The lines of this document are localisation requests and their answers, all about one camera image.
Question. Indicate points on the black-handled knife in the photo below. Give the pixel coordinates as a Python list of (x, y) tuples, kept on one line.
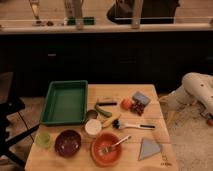
[(106, 103)]

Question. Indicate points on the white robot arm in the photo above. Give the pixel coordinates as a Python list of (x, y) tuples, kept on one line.
[(194, 87)]

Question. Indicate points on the yellow banana toy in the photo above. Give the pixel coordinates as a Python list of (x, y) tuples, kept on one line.
[(110, 120)]

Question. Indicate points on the green box on counter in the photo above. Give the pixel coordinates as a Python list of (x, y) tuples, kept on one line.
[(84, 21)]

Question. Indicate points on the small green cup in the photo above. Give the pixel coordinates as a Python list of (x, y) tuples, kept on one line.
[(43, 140)]

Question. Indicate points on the orange bowl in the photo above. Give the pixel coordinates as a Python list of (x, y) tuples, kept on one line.
[(103, 140)]

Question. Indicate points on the person in dark clothing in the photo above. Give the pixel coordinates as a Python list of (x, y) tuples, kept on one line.
[(153, 11)]

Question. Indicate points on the orange toy fruit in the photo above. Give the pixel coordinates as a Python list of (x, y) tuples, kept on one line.
[(126, 104)]

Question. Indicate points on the dark red grapes toy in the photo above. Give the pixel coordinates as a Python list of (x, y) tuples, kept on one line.
[(137, 108)]

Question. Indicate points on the grey-blue towel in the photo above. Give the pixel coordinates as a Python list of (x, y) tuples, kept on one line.
[(149, 148)]

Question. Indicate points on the blue sponge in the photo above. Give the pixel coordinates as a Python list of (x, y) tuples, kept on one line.
[(138, 96)]

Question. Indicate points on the white cup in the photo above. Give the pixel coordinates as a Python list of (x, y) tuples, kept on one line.
[(93, 127)]

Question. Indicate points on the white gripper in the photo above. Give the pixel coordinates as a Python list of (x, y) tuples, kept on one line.
[(177, 99)]

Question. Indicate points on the purple bowl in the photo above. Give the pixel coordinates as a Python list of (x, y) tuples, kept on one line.
[(67, 143)]

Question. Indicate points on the green plastic tray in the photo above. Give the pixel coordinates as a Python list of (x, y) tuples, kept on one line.
[(65, 103)]

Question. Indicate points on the green cucumber toy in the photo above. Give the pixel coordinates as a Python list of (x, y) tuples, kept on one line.
[(103, 112)]

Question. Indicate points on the small dark metal cup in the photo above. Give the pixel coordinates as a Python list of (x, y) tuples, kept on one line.
[(91, 114)]

